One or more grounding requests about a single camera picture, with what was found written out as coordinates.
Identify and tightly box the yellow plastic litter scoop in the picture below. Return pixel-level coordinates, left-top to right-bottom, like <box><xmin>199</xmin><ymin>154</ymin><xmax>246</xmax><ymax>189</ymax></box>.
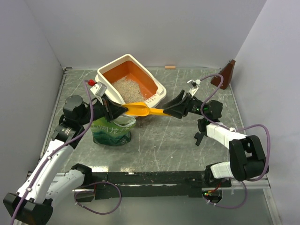
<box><xmin>122</xmin><ymin>102</ymin><xmax>169</xmax><ymax>117</ymax></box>

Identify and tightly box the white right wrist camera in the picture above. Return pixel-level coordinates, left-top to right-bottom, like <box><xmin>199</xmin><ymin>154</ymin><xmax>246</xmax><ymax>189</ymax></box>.
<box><xmin>187</xmin><ymin>79</ymin><xmax>201</xmax><ymax>97</ymax></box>

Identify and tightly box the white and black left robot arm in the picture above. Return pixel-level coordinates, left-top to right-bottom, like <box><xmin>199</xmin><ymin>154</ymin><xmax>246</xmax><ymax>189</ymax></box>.
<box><xmin>3</xmin><ymin>95</ymin><xmax>128</xmax><ymax>225</ymax></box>

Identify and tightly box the green litter bag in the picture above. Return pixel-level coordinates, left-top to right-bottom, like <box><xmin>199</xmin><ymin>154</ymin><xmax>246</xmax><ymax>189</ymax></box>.
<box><xmin>90</xmin><ymin>116</ymin><xmax>136</xmax><ymax>146</ymax></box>

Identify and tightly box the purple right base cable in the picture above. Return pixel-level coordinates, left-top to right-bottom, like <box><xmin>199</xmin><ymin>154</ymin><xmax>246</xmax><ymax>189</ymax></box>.
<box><xmin>202</xmin><ymin>180</ymin><xmax>249</xmax><ymax>209</ymax></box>

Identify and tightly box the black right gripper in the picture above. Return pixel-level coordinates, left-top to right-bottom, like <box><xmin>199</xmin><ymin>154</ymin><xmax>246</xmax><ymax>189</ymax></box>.
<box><xmin>162</xmin><ymin>90</ymin><xmax>207</xmax><ymax>120</ymax></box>

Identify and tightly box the black bag clip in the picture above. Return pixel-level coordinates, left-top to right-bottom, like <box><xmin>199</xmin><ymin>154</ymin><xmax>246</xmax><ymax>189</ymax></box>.
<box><xmin>194</xmin><ymin>118</ymin><xmax>207</xmax><ymax>146</ymax></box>

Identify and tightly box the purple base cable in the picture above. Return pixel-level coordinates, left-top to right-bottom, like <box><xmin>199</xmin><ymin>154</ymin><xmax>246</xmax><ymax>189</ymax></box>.
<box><xmin>202</xmin><ymin>180</ymin><xmax>249</xmax><ymax>209</ymax></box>
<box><xmin>74</xmin><ymin>181</ymin><xmax>123</xmax><ymax>216</ymax></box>

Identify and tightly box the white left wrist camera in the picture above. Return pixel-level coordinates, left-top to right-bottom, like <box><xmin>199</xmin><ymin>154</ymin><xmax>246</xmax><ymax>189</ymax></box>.
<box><xmin>87</xmin><ymin>79</ymin><xmax>107</xmax><ymax>98</ymax></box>

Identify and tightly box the grey cat litter pile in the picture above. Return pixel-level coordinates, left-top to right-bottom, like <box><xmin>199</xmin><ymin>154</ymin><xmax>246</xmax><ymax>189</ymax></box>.
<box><xmin>112</xmin><ymin>77</ymin><xmax>146</xmax><ymax>104</ymax></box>

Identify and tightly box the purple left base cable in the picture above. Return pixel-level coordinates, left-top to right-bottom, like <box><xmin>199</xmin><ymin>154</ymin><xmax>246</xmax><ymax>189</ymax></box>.
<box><xmin>74</xmin><ymin>181</ymin><xmax>123</xmax><ymax>216</ymax></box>

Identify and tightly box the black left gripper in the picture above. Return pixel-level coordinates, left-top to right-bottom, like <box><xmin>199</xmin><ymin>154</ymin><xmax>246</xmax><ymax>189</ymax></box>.
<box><xmin>78</xmin><ymin>93</ymin><xmax>128</xmax><ymax>125</ymax></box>

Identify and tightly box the brown wooden wedge stand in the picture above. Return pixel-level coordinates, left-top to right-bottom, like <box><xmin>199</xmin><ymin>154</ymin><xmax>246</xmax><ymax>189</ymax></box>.
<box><xmin>210</xmin><ymin>59</ymin><xmax>236</xmax><ymax>90</ymax></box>

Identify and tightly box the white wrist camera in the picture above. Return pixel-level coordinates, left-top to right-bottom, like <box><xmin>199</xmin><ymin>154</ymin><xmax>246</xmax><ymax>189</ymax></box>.
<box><xmin>187</xmin><ymin>79</ymin><xmax>201</xmax><ymax>97</ymax></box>
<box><xmin>87</xmin><ymin>79</ymin><xmax>107</xmax><ymax>98</ymax></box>

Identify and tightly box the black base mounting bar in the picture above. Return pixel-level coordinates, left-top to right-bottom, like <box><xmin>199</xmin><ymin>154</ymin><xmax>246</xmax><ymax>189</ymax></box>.
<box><xmin>80</xmin><ymin>171</ymin><xmax>221</xmax><ymax>200</ymax></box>

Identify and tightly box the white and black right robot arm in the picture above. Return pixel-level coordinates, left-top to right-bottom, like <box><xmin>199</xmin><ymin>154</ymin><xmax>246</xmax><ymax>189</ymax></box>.
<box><xmin>163</xmin><ymin>90</ymin><xmax>269</xmax><ymax>187</ymax></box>

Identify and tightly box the white and orange litter box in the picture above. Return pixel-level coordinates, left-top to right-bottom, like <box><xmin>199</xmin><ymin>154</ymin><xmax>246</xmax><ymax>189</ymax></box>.
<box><xmin>95</xmin><ymin>54</ymin><xmax>166</xmax><ymax>108</ymax></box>

